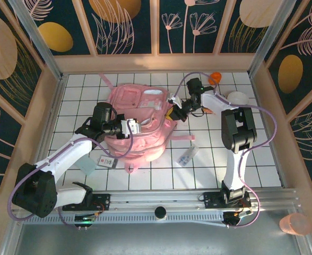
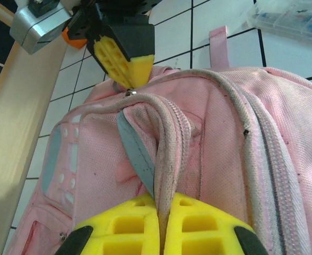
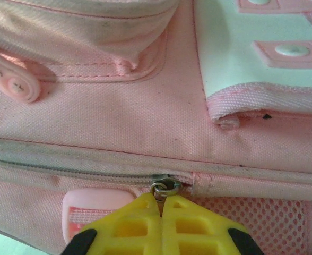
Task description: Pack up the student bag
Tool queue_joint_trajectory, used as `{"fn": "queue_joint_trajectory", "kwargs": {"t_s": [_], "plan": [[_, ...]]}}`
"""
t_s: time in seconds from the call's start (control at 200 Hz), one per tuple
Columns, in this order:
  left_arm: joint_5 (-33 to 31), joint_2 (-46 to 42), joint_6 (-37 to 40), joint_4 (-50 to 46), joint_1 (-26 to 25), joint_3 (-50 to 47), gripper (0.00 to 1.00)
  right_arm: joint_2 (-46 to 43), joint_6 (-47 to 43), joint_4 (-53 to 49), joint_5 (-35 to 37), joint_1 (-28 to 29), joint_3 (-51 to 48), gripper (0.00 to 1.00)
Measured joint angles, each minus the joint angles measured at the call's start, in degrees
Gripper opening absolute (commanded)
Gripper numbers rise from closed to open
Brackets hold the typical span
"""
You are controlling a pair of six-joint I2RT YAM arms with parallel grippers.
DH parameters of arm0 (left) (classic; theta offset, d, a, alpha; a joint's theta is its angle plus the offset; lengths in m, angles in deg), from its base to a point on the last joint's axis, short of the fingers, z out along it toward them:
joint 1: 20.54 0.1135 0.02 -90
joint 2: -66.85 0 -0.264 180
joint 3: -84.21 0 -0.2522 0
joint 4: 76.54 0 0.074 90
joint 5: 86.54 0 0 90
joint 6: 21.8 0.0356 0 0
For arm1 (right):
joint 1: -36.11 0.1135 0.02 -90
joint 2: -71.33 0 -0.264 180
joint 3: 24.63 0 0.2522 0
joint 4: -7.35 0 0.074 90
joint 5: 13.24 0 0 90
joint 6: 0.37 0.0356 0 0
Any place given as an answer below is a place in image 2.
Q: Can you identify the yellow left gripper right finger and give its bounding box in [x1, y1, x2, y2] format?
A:
[163, 192, 270, 255]

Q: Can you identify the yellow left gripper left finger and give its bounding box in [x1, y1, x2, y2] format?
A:
[54, 192, 162, 255]

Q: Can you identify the pink backpack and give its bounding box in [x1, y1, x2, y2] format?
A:
[15, 25, 312, 255]

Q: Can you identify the clear plastic pencil case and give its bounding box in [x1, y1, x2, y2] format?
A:
[246, 0, 312, 43]

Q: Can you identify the small orange toy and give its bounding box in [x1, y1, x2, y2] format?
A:
[62, 26, 88, 50]

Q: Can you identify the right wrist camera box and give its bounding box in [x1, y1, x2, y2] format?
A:
[9, 0, 72, 56]

